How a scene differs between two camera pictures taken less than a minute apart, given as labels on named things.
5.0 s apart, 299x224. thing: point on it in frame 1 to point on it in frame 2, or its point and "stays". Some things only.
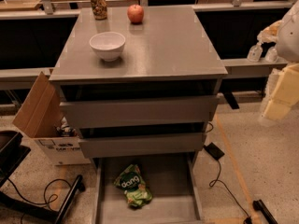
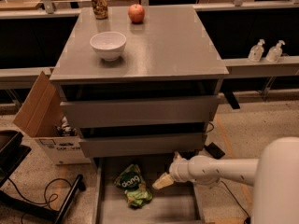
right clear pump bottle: (272, 55) stays
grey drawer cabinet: (143, 94) stays
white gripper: (290, 37) to (178, 171)
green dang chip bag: (132, 181) stays
